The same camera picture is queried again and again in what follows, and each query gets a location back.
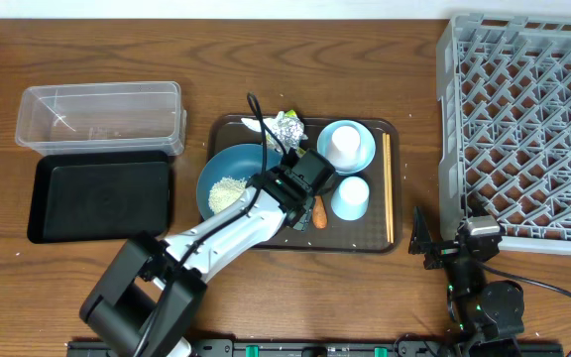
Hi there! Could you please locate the brown serving tray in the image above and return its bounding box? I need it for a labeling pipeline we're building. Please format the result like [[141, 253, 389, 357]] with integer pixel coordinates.
[[207, 114, 402, 254]]

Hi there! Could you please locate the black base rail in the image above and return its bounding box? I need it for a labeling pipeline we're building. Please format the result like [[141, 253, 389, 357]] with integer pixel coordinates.
[[65, 337, 565, 357]]

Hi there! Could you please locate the small light blue saucer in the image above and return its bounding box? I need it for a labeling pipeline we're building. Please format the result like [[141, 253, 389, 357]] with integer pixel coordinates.
[[316, 120, 376, 176]]

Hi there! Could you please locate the clear plastic bin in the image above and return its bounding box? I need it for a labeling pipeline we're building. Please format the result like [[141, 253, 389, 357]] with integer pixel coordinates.
[[15, 81, 187, 156]]

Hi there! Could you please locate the light blue cup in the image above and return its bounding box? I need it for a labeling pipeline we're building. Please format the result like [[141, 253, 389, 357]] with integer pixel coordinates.
[[331, 177, 370, 221]]

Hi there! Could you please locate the crumpled aluminium foil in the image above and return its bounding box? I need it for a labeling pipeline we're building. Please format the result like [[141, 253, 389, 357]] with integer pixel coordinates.
[[267, 111, 308, 154]]

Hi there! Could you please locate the pile of white rice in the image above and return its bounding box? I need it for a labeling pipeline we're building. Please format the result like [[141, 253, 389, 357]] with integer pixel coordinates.
[[208, 177, 247, 214]]

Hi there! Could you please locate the wooden chopstick right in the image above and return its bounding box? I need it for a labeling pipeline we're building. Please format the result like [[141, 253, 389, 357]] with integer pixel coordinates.
[[384, 133, 395, 244]]

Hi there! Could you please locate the crumpled white tissue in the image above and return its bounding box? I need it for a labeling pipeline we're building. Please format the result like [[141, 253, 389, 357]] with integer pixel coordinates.
[[241, 117, 274, 133]]

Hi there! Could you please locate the orange carrot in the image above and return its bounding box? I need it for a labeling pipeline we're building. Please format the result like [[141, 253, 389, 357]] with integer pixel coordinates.
[[312, 195, 328, 229]]

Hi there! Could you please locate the wooden chopstick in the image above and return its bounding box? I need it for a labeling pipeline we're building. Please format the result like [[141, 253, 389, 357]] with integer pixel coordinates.
[[384, 133, 395, 244], [382, 133, 394, 244]]

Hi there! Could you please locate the wooden chopstick left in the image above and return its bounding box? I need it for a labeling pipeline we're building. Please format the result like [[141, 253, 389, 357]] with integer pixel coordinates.
[[382, 133, 394, 244]]

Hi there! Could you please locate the black plastic tray bin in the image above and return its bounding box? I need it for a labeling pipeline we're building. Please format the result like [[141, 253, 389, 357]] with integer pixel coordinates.
[[27, 151, 172, 244]]

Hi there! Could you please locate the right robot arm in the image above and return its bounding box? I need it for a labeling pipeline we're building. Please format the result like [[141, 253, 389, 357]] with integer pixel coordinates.
[[408, 208, 524, 356]]

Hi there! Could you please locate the large blue plate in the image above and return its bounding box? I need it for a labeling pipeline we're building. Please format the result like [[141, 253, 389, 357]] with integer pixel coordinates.
[[196, 144, 264, 220]]

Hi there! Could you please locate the white cup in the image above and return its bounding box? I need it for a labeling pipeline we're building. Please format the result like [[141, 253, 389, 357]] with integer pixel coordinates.
[[325, 125, 361, 171]]

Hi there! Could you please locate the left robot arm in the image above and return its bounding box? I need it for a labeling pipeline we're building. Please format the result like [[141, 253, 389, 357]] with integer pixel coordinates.
[[79, 161, 334, 356]]

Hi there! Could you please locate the grey dishwasher rack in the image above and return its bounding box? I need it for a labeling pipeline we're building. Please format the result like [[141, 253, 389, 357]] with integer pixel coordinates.
[[436, 13, 571, 255]]

